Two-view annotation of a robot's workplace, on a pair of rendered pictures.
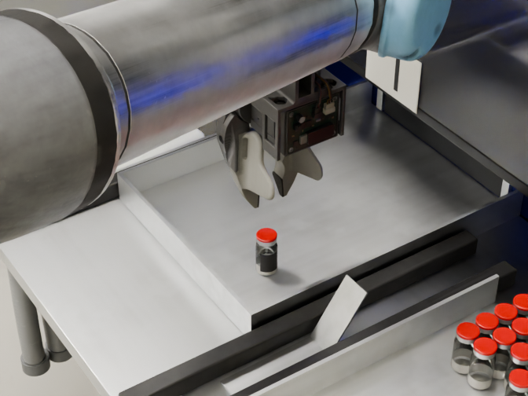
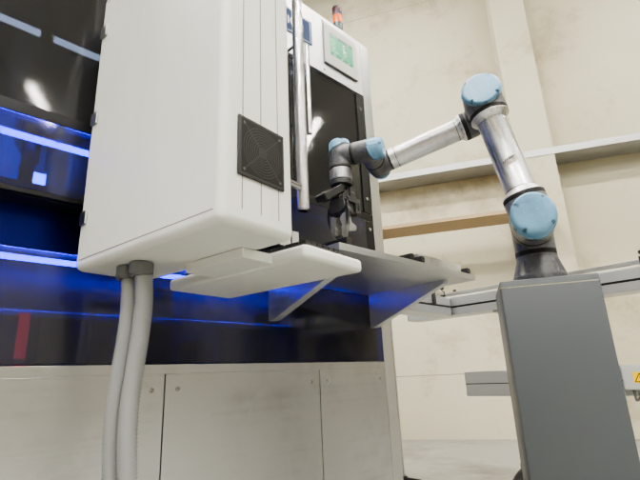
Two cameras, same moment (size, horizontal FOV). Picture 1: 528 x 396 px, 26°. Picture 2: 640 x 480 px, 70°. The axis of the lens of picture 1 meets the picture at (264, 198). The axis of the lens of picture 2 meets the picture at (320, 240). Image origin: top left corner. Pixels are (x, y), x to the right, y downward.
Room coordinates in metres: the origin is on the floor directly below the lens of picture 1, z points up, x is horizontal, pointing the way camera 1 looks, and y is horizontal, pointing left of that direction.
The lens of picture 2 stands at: (1.20, 1.39, 0.55)
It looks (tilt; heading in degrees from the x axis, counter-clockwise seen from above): 17 degrees up; 259
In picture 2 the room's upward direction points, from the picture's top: 2 degrees counter-clockwise
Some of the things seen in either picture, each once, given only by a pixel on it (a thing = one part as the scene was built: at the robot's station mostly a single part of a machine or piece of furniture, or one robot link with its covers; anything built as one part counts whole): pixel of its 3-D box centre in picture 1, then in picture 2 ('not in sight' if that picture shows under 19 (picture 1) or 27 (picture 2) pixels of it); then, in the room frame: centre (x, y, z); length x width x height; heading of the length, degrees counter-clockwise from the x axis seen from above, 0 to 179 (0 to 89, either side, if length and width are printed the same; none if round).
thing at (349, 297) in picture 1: (294, 337); not in sight; (0.73, -0.03, 0.91); 0.14 x 0.03 x 0.06; 124
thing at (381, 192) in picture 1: (318, 194); not in sight; (0.96, -0.06, 0.90); 0.34 x 0.26 x 0.04; 124
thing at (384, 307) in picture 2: not in sight; (407, 305); (0.56, -0.22, 0.80); 0.34 x 0.03 x 0.13; 124
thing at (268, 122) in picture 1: (283, 72); (343, 199); (0.83, -0.02, 1.12); 0.09 x 0.08 x 0.12; 34
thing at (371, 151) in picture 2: not in sight; (369, 152); (0.75, 0.03, 1.28); 0.11 x 0.11 x 0.08; 57
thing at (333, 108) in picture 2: not in sight; (331, 138); (0.80, -0.29, 1.51); 0.43 x 0.01 x 0.59; 34
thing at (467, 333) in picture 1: (465, 348); not in sight; (0.72, -0.18, 0.91); 0.02 x 0.02 x 0.05
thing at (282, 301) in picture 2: not in sight; (308, 292); (0.98, 0.05, 0.80); 0.34 x 0.03 x 0.13; 124
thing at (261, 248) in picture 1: (266, 253); not in sight; (0.85, 0.00, 0.90); 0.02 x 0.02 x 0.04
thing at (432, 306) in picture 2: not in sight; (402, 296); (0.37, -0.76, 0.92); 0.69 x 0.15 x 0.16; 34
